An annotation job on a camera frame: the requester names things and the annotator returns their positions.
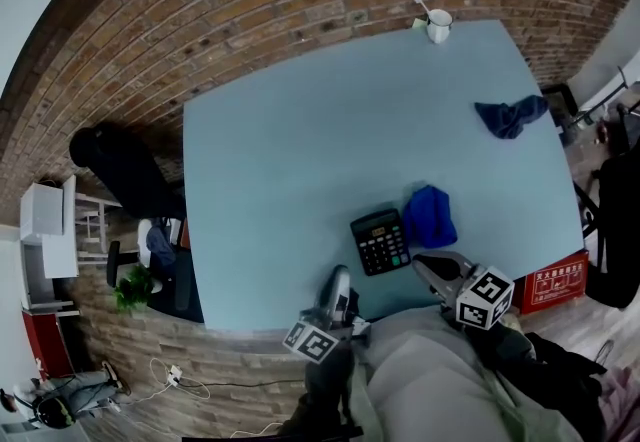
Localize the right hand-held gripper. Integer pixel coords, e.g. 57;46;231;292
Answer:
411;252;516;332

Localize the blue garment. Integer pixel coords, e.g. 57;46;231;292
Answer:
145;224;177;267

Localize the white stool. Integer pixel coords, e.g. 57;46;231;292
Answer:
73;192;123;262

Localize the person's grey clothing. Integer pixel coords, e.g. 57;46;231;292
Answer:
348;305;587;442

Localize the white cabinet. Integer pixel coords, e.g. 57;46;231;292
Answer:
19;174;81;281

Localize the red cardboard box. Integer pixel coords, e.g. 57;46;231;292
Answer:
518;251;591;316

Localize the green potted plant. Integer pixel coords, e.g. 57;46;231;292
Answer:
112;263;157;315

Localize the bright blue cloth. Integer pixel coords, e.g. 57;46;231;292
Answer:
401;184;459;249

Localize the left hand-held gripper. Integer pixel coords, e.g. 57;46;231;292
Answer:
281;264;372;362

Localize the person's right forearm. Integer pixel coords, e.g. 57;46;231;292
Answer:
463;315;609;442

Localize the black calculator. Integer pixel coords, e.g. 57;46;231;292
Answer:
349;208;413;278

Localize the dark blue cloth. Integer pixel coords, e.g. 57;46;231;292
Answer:
473;94;552;141

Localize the white cable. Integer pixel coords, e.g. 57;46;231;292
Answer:
110;356;212;407

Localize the pink fabric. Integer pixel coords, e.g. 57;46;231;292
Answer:
598;365;640;442

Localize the red cabinet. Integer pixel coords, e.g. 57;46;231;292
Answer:
21;308;77;380

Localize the person's left forearm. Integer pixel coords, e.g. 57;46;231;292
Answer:
277;338;365;437

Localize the white enamel mug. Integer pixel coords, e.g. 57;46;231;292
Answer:
425;8;454;46

